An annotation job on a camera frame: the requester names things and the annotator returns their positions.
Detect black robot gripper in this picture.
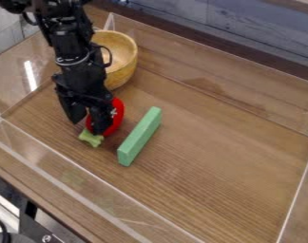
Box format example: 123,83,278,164
52,56,115,136

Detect red plush strawberry toy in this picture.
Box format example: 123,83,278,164
78,98,124,148

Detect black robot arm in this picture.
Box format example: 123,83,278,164
0,0,115,135

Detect green rectangular block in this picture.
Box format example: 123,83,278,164
116,106,162,167

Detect wooden bowl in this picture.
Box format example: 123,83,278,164
91,30,138,91

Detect clear acrylic tray wall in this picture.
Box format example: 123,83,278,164
0,10,308,243

